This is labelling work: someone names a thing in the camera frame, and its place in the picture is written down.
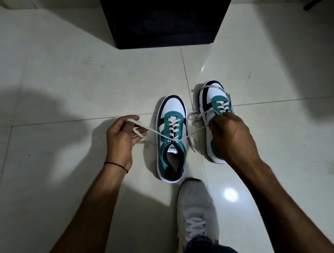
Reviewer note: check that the person's left hand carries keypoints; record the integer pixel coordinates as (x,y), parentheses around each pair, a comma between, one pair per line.
(117,140)

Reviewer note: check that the person's right hand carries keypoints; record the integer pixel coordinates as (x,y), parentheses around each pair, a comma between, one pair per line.
(234,140)

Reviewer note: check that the person's right fingers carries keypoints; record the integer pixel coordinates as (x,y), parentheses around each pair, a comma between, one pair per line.
(216,122)

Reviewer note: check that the person's left fingers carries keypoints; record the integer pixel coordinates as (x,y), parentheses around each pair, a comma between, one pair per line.
(125,119)

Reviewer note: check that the person's right forearm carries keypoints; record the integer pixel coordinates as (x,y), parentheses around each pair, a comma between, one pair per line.
(284,211)

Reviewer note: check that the person's left forearm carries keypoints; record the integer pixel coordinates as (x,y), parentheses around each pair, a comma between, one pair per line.
(94,208)

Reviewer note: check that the teal white sneaker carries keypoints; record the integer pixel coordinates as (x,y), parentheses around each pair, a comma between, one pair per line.
(172,104)
(215,93)

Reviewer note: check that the grey worn sneaker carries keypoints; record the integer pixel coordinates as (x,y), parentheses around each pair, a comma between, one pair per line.
(195,200)

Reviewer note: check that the black cabinet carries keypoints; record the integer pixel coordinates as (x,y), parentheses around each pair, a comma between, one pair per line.
(164,23)

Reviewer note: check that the blue jeans leg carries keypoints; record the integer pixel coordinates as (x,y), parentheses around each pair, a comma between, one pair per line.
(206,246)

